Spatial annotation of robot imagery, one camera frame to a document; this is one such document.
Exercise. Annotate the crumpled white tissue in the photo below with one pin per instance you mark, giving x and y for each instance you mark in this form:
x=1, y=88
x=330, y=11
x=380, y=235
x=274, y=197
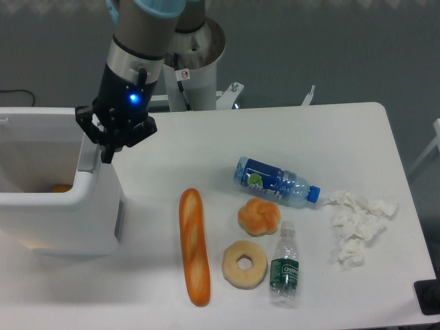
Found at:
x=357, y=221

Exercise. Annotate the pale ring doughnut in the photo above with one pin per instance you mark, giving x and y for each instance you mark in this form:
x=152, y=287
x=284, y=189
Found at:
x=244, y=264

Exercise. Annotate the orange item inside bin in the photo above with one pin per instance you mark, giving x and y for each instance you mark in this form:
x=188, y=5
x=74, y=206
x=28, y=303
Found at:
x=61, y=188

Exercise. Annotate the long orange baguette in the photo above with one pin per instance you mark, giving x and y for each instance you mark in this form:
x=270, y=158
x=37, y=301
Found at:
x=193, y=247

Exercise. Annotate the black device at edge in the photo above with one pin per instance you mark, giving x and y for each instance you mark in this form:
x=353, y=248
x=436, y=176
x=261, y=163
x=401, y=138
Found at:
x=427, y=292

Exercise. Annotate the braided orange bun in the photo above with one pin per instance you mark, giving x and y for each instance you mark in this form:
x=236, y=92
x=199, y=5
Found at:
x=259, y=217

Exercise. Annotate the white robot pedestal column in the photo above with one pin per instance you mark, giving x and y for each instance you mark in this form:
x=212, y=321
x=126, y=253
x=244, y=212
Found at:
x=190, y=68

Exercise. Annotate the white metal base frame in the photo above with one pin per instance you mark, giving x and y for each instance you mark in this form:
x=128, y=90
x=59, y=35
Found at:
x=228, y=99

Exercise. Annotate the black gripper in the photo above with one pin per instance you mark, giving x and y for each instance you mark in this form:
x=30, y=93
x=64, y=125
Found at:
x=122, y=108

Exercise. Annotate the green-label water bottle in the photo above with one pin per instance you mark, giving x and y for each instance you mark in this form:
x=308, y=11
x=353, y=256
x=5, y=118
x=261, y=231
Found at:
x=284, y=267

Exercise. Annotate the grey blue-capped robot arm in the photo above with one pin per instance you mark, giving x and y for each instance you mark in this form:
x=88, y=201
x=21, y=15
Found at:
x=143, y=34

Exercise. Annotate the white plastic trash can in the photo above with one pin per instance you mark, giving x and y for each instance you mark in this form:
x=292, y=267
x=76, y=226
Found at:
x=44, y=147

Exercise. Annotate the blue-label drink bottle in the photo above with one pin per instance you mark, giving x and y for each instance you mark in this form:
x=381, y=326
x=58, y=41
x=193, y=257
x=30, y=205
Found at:
x=274, y=184

